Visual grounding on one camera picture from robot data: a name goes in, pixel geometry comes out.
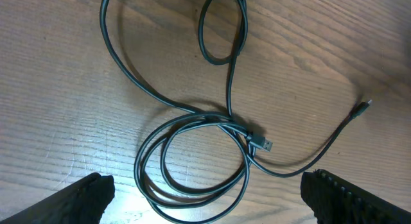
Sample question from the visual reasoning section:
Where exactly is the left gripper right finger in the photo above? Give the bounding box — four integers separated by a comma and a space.
301, 169, 410, 224

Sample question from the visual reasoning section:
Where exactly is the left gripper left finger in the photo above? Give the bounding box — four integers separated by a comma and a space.
1, 173, 115, 224

